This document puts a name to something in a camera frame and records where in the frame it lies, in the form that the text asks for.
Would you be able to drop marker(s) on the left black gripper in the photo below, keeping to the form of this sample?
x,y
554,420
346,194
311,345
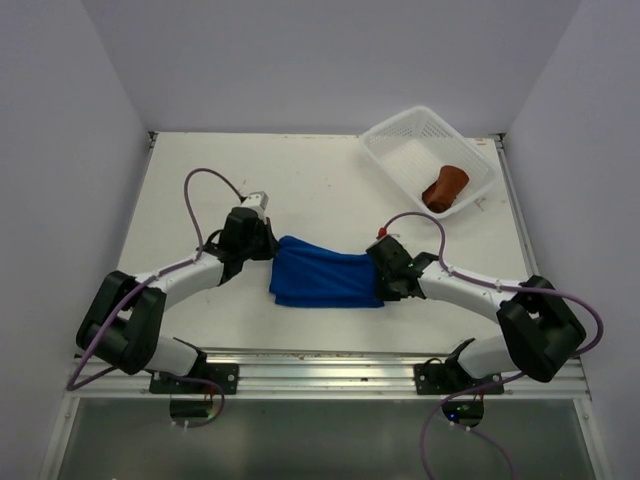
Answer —
x,y
271,244

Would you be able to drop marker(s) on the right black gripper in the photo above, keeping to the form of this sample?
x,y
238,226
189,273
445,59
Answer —
x,y
383,294

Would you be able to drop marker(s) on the blue towel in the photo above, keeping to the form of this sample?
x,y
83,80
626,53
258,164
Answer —
x,y
304,275

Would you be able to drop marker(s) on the brown orange towel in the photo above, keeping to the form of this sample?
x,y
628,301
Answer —
x,y
441,194

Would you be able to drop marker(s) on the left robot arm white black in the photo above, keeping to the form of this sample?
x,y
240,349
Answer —
x,y
123,323

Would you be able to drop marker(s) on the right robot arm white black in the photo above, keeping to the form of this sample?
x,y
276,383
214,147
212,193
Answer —
x,y
538,331

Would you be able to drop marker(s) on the white plastic basket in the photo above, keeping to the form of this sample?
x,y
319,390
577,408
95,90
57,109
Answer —
x,y
413,146

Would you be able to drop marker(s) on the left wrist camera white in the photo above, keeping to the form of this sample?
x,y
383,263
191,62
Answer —
x,y
256,201

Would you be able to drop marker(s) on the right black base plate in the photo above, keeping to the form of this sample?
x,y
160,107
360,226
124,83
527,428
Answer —
x,y
444,377

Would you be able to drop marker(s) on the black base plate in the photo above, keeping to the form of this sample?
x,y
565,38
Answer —
x,y
204,378
444,377

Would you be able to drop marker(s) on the aluminium front rail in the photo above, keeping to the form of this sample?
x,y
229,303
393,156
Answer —
x,y
357,376

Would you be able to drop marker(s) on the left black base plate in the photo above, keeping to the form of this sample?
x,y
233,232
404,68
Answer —
x,y
204,378

